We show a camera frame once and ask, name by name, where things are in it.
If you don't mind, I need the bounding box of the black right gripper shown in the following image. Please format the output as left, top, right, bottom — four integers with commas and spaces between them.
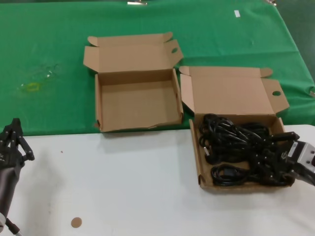
255, 132, 306, 184

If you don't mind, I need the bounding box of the black power cable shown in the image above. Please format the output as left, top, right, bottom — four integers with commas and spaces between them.
235, 122, 274, 161
211, 164, 252, 186
198, 113, 238, 148
248, 157, 294, 186

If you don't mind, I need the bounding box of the black power cable white-pin plug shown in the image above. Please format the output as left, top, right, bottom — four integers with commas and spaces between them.
203, 145, 249, 165

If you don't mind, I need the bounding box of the green tablecloth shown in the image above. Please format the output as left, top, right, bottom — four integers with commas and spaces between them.
0, 0, 315, 137

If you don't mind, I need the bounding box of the torn-rim open cardboard box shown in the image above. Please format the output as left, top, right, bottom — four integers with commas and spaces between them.
83, 31, 184, 134

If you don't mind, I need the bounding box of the yellow tape square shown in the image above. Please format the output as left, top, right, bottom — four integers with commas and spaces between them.
24, 82, 41, 93

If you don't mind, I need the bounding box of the clear crumpled tape patch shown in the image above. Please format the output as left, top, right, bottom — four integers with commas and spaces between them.
36, 62, 63, 80

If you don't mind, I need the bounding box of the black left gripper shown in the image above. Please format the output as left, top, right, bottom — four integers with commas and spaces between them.
0, 118, 35, 171

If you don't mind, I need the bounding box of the left arm connector cable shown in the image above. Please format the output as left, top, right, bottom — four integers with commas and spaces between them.
5, 217, 23, 236

